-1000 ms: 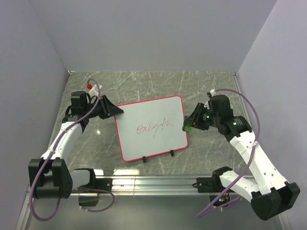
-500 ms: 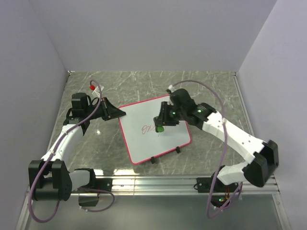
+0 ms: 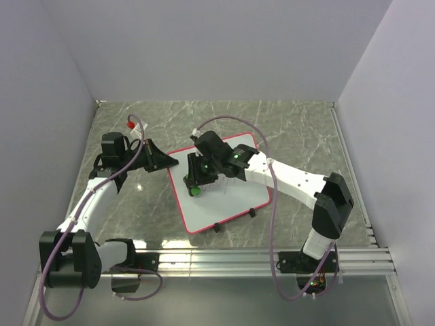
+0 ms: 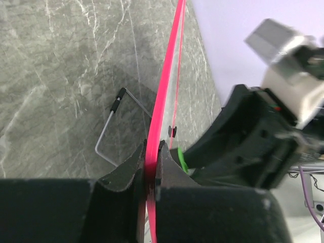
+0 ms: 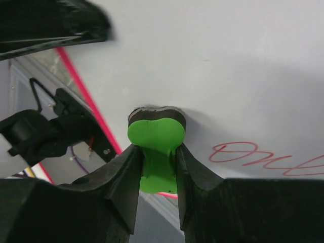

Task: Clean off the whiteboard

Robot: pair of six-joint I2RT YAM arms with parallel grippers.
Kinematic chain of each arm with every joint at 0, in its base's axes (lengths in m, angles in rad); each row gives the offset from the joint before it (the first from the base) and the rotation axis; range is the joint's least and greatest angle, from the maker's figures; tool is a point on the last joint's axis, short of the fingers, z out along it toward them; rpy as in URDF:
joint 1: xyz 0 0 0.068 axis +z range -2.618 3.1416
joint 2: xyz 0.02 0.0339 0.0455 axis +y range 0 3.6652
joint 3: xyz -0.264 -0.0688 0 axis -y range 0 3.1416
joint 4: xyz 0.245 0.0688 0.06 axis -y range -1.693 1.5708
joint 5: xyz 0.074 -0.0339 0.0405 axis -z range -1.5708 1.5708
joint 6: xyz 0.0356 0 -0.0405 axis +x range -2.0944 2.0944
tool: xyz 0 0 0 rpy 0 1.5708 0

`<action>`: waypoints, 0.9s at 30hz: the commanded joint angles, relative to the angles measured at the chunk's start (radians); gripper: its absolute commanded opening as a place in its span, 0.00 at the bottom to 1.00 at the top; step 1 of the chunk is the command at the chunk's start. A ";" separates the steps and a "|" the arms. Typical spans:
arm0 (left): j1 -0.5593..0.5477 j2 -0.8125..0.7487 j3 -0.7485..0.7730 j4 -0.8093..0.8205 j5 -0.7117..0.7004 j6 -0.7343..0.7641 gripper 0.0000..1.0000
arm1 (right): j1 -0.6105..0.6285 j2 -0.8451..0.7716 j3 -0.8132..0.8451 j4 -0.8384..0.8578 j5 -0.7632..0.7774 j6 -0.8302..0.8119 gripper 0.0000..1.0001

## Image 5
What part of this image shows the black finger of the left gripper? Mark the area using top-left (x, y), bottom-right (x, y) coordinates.
top-left (1, 0), bottom-right (115, 60)

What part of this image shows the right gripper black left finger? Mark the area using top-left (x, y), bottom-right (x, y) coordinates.
top-left (1, 145), bottom-right (141, 242)

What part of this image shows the green whiteboard eraser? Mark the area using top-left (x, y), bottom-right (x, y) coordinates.
top-left (127, 106), bottom-right (186, 194)

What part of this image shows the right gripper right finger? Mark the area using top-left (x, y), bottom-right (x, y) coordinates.
top-left (176, 145), bottom-right (323, 242)

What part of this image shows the pink-framed whiteboard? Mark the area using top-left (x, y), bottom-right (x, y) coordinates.
top-left (45, 1), bottom-right (323, 182)

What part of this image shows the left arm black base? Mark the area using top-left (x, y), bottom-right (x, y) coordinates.
top-left (29, 78), bottom-right (117, 163)

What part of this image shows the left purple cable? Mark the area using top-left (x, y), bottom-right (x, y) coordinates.
top-left (70, 145), bottom-right (91, 175)

